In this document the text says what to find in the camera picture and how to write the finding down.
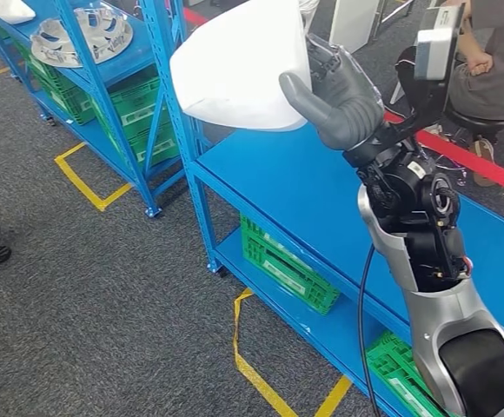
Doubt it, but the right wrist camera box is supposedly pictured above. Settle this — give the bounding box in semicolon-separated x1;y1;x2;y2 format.
413;3;466;83

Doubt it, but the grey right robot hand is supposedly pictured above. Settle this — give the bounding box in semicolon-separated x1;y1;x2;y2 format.
278;33;385;154

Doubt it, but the red barrier belt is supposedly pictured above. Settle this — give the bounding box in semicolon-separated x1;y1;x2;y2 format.
182;6;504;201

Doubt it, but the yellow floor tape square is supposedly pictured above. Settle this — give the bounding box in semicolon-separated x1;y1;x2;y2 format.
233;288;354;417

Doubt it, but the blue metal shelf rack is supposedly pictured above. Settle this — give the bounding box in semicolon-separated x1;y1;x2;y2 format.
141;0;504;417
0;0;187;219

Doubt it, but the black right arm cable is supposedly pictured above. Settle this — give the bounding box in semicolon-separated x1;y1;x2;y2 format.
358;244;382;417

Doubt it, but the white triangular plastic part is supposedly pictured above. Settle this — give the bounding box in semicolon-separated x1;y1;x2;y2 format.
169;0;313;132

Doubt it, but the silver wheel cover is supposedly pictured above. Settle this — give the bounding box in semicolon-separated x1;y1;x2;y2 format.
30;4;134;69

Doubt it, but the white desk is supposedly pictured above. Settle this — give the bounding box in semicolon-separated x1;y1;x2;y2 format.
329;0;382;54

